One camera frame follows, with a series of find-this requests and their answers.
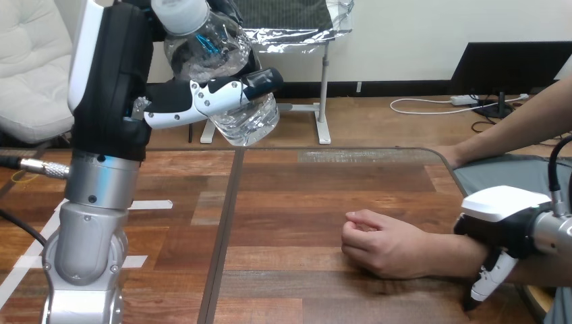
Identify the white power strip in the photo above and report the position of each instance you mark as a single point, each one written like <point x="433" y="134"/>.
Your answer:
<point x="464" y="100"/>

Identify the person's hand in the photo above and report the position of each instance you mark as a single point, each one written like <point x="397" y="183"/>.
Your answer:
<point x="450" y="154"/>
<point x="384" y="246"/>

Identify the foil sheet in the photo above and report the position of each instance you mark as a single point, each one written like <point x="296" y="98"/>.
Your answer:
<point x="295" y="38"/>

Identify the person's body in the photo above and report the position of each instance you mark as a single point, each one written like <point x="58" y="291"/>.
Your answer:
<point x="500" y="172"/>

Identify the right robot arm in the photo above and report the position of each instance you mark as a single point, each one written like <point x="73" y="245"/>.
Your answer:
<point x="554" y="232"/>

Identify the dark screen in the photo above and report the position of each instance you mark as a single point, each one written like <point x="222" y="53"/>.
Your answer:
<point x="505" y="67"/>

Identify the person's forearm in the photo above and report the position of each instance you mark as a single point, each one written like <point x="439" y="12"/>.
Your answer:
<point x="456" y="257"/>
<point x="523" y="123"/>

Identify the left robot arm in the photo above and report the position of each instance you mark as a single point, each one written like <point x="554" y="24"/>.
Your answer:
<point x="91" y="241"/>

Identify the clear water bottle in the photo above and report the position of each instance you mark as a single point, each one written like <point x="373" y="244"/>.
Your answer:
<point x="205" y="49"/>

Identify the black mesh mat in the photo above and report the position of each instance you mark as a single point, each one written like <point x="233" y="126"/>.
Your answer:
<point x="281" y="13"/>

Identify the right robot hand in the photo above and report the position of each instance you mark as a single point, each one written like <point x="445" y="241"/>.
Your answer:
<point x="500" y="205"/>

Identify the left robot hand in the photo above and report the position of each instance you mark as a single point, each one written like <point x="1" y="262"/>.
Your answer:
<point x="109" y="89"/>

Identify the white cushioned chair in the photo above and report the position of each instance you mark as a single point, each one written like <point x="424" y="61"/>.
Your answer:
<point x="31" y="71"/>

